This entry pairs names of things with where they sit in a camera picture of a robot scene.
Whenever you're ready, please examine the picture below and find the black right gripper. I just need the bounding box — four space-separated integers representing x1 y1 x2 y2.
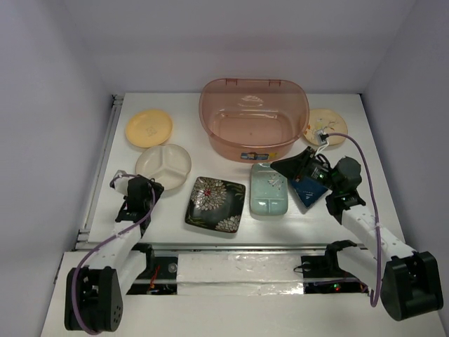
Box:
270 145 339 192

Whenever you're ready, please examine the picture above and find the white divided round plate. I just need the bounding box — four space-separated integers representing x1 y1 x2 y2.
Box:
135 144 192 190

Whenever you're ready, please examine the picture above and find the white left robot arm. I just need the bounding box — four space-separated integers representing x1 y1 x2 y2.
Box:
64 171 164 336

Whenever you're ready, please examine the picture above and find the pink translucent plastic bin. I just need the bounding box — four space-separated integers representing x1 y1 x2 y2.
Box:
199 78 309 163

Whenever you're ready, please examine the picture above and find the dark blue leaf plate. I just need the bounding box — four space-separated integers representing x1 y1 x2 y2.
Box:
288 177 328 209

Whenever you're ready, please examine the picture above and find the light green rectangular plate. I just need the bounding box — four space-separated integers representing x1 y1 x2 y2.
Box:
250 163 288 216

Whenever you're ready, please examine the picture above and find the cream bird pattern plate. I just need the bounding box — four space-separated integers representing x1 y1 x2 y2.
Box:
304 109 348 146

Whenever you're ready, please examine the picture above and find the yellow round plastic plate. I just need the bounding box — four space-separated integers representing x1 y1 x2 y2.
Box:
125 110 173 148

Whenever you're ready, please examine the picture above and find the black floral square plate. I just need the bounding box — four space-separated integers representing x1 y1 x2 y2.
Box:
185 176 246 234

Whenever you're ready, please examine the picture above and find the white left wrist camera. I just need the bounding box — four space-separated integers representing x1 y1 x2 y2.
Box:
109 170 134 195

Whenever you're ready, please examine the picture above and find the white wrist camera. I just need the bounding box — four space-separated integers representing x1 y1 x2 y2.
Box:
315 129 329 153
109 170 134 195

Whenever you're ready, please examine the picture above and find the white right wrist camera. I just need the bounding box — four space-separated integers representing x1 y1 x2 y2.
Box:
315 129 329 153

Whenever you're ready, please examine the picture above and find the aluminium rail frame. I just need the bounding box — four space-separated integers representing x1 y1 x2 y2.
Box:
72 93 408 252

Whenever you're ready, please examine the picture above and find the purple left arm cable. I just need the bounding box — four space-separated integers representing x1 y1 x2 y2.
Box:
71 173 156 335

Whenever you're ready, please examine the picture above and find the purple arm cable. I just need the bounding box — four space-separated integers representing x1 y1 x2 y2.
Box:
328 132 382 307
71 173 156 335

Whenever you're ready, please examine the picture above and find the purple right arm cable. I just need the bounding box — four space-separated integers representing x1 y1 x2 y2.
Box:
328 132 382 307

